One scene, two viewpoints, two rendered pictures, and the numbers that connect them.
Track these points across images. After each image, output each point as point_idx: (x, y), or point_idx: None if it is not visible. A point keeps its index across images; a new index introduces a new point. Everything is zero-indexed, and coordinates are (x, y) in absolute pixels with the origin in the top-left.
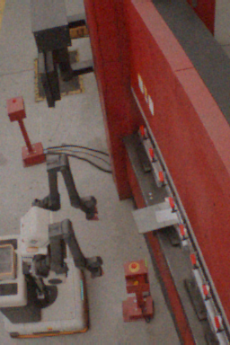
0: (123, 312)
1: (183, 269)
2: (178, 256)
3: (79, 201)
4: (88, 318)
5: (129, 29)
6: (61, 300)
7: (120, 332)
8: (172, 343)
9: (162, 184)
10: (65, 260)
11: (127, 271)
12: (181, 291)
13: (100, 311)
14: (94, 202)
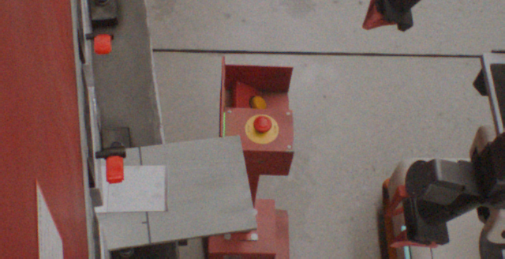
0: (286, 236)
1: (111, 58)
2: (117, 98)
3: (484, 154)
4: (380, 233)
5: None
6: (465, 224)
7: (297, 185)
8: (171, 140)
9: (119, 148)
10: (495, 56)
11: (285, 118)
12: None
13: (349, 249)
14: (415, 167)
